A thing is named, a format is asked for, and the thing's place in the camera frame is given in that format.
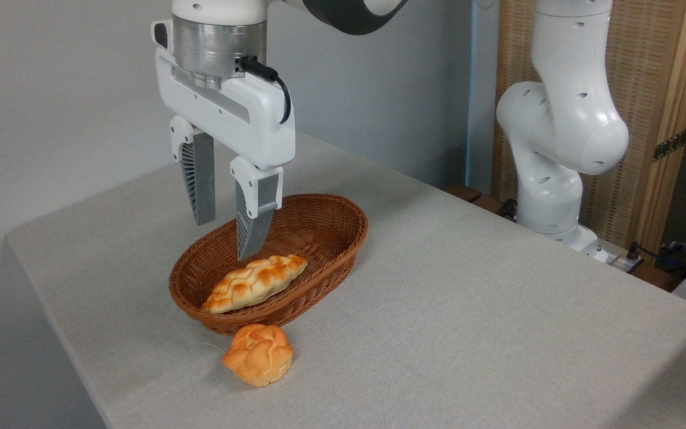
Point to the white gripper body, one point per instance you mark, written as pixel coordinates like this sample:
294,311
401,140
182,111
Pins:
248,119

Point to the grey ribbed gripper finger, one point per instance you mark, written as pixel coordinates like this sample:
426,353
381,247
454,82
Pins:
256,199
200,173

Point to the long braided bread loaf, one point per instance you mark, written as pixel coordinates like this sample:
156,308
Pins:
253,283

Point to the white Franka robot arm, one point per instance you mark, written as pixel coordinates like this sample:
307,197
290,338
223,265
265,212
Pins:
563,119

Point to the brown wicker oval basket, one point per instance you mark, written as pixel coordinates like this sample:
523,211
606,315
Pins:
319,232

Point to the round knotted bread roll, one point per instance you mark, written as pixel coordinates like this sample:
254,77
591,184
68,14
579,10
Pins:
259,354

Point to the silver metal wrist flange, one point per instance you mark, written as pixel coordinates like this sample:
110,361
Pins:
206,47

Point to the grey linen tablecloth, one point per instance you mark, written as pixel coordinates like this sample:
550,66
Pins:
498,328

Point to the metal screen hinge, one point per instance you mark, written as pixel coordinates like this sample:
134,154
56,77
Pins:
670,145

